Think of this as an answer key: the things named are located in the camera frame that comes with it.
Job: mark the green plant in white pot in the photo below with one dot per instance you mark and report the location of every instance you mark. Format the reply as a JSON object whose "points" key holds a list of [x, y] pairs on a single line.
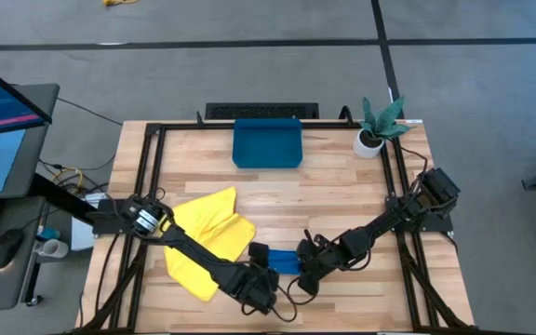
{"points": [[368, 146]]}

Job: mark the white paper sheet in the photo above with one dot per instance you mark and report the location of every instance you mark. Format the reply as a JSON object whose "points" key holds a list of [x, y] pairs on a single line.
{"points": [[82, 237]]}

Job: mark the blue plastic basket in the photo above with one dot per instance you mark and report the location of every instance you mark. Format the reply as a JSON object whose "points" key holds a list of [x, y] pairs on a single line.
{"points": [[268, 144]]}

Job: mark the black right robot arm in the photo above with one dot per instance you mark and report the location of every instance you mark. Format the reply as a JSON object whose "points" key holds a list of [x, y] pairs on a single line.
{"points": [[379, 225]]}

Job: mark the black cart support beam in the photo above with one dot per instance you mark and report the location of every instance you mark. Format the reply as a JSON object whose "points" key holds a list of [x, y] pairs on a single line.
{"points": [[58, 195]]}

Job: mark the grey computer cart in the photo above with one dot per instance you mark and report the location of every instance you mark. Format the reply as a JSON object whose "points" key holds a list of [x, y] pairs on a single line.
{"points": [[12, 288]]}

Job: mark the black cart caster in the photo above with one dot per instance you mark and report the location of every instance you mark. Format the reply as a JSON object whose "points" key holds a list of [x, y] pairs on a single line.
{"points": [[34, 300]]}

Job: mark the white mug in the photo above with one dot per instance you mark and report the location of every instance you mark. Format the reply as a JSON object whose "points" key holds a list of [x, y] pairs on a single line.
{"points": [[56, 249]]}

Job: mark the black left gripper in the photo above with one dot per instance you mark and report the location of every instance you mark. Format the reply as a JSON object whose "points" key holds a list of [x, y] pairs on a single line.
{"points": [[254, 288]]}

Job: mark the yellow microfiber towel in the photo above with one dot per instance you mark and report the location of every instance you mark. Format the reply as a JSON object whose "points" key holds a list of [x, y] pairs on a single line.
{"points": [[217, 228]]}

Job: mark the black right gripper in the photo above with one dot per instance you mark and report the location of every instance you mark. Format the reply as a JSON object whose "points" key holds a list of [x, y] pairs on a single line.
{"points": [[326, 258]]}

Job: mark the black aluminium table frame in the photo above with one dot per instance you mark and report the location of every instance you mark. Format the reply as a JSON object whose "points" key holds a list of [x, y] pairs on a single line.
{"points": [[179, 126]]}

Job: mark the blue microfiber towel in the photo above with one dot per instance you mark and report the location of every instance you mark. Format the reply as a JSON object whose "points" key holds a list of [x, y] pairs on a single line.
{"points": [[284, 261]]}

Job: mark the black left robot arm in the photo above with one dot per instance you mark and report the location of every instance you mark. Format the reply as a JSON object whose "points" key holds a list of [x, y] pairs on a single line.
{"points": [[193, 253]]}

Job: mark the black computer mouse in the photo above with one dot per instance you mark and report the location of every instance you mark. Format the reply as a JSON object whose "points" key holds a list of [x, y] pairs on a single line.
{"points": [[5, 249]]}

